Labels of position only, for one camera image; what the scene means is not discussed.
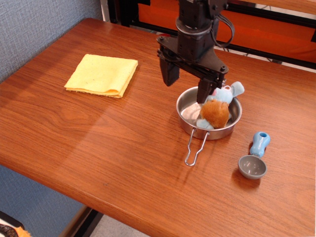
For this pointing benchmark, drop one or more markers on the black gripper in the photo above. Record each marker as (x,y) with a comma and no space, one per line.
(192,51)

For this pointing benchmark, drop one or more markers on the blue and brown plush toy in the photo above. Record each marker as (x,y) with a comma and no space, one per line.
(215,111)

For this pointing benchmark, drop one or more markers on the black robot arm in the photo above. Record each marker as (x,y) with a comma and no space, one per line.
(199,14)

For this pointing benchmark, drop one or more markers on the folded yellow towel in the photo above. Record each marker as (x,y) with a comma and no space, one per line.
(102,75)

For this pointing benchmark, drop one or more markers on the orange fuzzy object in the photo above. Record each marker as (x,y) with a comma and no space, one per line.
(9,231)

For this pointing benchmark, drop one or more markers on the blue handled grey scoop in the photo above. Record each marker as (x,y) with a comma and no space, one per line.
(251,166)

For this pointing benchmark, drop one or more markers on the orange panel black frame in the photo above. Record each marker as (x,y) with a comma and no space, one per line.
(242,27)

